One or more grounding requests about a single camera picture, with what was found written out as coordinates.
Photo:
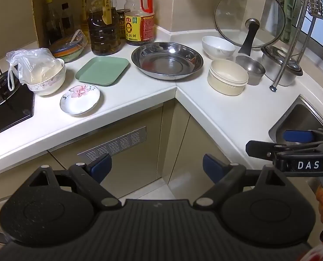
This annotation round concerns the white bowl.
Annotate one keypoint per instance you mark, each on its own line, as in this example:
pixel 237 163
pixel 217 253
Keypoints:
pixel 218 46

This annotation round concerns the green square plate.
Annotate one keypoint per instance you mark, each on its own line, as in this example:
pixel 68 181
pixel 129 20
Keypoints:
pixel 103 70

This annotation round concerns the clear plastic bag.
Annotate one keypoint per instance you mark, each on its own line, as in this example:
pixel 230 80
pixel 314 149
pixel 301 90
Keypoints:
pixel 33 65

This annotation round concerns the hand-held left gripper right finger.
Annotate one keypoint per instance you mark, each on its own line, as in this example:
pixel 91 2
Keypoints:
pixel 212 166

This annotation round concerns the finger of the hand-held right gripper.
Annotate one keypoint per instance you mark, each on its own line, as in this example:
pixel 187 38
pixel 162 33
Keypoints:
pixel 262 149
pixel 297 136

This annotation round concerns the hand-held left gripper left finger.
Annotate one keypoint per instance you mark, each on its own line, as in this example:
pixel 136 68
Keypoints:
pixel 102 166

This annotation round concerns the metal dish rack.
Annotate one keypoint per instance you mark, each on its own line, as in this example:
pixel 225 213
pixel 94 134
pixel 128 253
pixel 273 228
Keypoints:
pixel 287 57

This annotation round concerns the cream ribbed bowl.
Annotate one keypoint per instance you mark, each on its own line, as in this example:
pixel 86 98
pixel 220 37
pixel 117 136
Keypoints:
pixel 226 78

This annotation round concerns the black gas stove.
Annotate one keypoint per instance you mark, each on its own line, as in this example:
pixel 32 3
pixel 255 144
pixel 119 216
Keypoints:
pixel 6 103

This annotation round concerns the metal vent grille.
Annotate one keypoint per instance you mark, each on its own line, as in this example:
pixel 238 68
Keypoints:
pixel 112 145

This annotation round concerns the floral rimmed bowl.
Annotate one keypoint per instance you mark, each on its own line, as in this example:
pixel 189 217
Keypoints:
pixel 48 85

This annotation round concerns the steel sink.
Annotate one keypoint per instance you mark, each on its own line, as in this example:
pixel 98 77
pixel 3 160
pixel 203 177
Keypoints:
pixel 297 119

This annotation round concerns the beige cabinet door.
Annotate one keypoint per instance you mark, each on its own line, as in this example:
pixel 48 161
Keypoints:
pixel 185 152
pixel 139 174

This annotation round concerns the small floral plate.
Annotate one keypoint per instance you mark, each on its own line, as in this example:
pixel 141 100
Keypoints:
pixel 79 100

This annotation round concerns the steel pot with lid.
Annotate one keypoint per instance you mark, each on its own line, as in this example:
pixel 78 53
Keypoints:
pixel 282 68

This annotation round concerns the green cutting board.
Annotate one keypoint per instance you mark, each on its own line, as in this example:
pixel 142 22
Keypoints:
pixel 287 13

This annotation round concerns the yellow oil bottle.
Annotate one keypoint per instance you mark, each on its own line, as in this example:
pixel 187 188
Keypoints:
pixel 84 21

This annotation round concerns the small steel bowl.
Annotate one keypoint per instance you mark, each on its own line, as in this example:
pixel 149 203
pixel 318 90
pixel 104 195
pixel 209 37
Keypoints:
pixel 252 72

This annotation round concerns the small dark jar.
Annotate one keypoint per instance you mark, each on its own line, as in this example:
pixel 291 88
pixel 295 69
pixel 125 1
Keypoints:
pixel 122 24

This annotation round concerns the large cooking oil bottle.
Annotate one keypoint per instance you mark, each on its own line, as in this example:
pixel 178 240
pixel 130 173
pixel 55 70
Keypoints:
pixel 104 30

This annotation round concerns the dark glass bottle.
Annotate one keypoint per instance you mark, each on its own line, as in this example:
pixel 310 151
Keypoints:
pixel 67 19
pixel 52 24

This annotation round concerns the large stainless steel basin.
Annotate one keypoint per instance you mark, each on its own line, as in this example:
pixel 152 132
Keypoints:
pixel 166 59

